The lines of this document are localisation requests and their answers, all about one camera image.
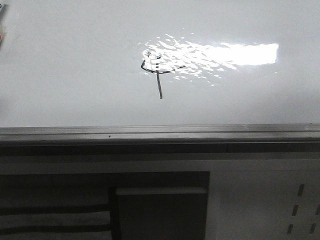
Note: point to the dark slatted rack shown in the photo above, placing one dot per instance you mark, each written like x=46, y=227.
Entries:
x=80, y=206

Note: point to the grey box under whiteboard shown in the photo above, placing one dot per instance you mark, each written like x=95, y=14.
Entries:
x=178, y=216

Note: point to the white perforated metal panel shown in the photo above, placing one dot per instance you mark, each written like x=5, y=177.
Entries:
x=264, y=205

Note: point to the white whiteboard with aluminium frame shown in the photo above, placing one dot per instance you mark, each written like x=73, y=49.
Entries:
x=152, y=76

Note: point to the tape-wrapped black whiteboard marker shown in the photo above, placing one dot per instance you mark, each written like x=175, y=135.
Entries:
x=3, y=9

